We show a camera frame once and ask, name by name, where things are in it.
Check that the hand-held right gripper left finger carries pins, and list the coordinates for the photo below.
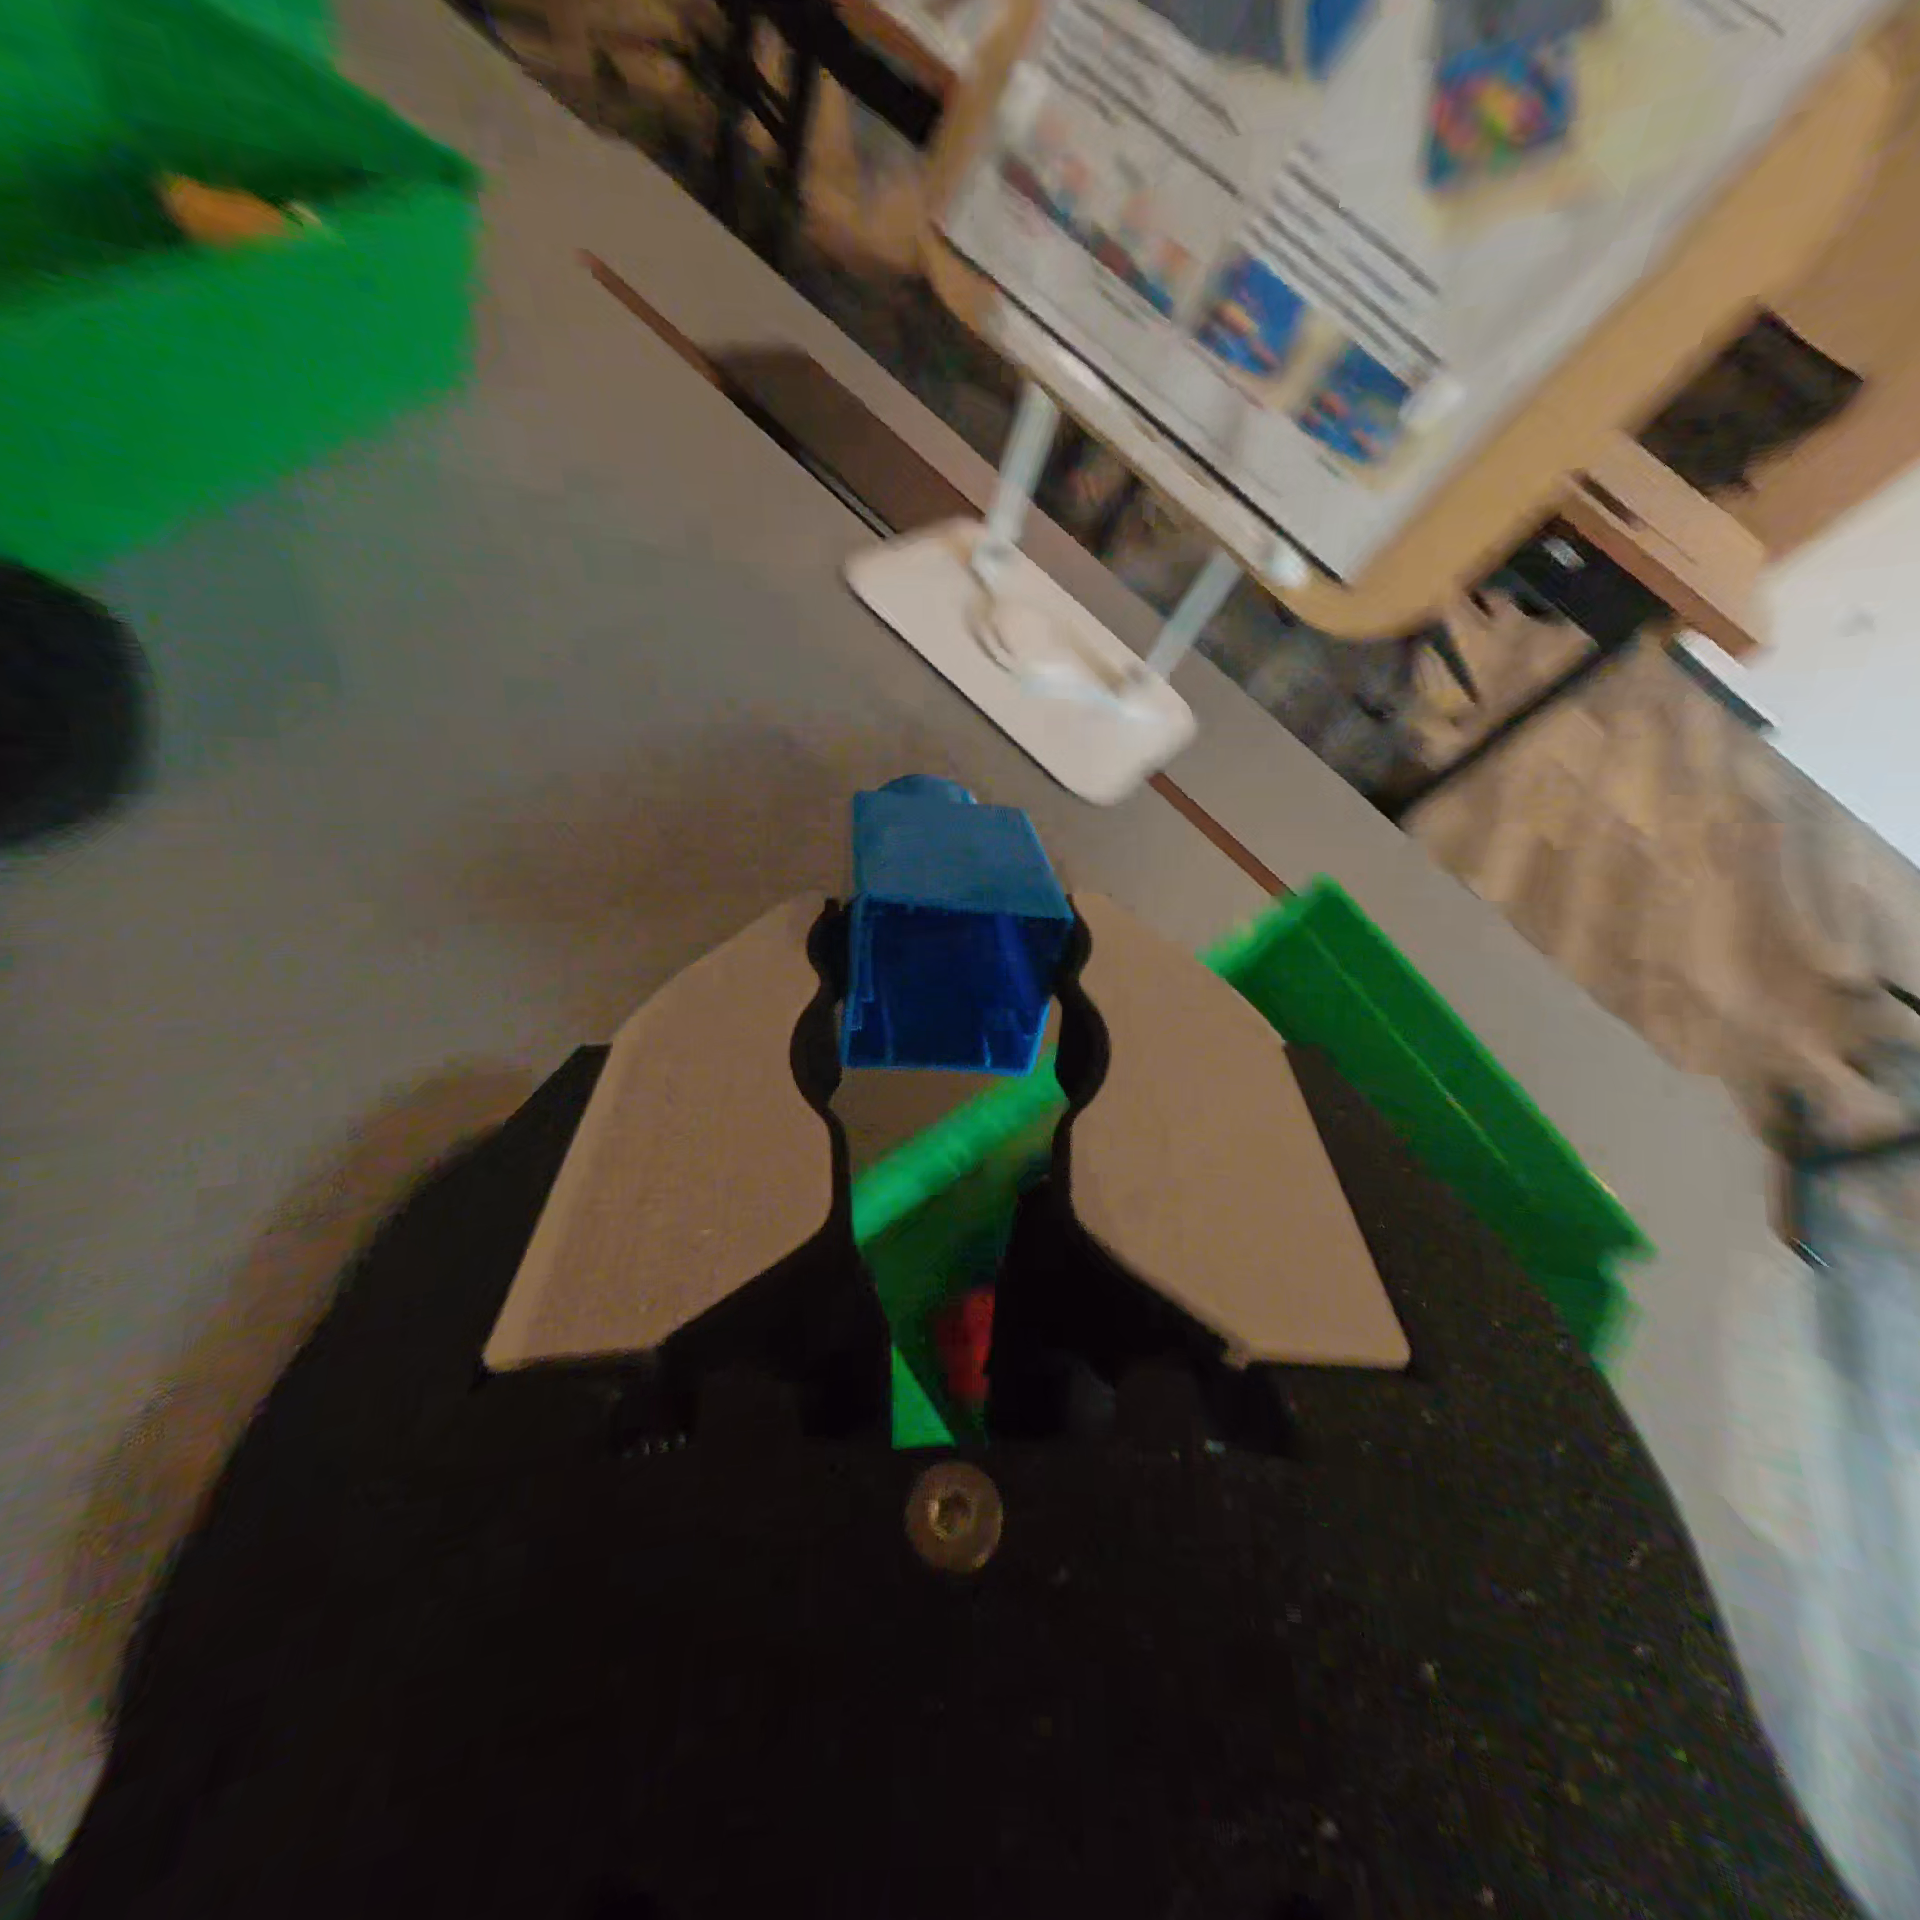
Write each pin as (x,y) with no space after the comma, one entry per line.
(673,1187)

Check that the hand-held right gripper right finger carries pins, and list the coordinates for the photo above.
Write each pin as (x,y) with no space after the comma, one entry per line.
(1217,1187)

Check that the green plastic bin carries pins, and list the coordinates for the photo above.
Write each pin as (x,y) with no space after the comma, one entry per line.
(1426,1051)
(226,407)

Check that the pile of mega blocks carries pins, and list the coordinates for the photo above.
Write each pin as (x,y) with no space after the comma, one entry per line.
(969,1336)

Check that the blue mega block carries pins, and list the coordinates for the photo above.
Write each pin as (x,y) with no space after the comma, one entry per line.
(946,901)

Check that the heap of mega block towers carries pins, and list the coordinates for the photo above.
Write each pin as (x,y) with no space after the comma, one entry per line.
(226,211)

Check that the black mesh pad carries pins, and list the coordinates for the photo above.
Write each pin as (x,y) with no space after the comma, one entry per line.
(59,707)

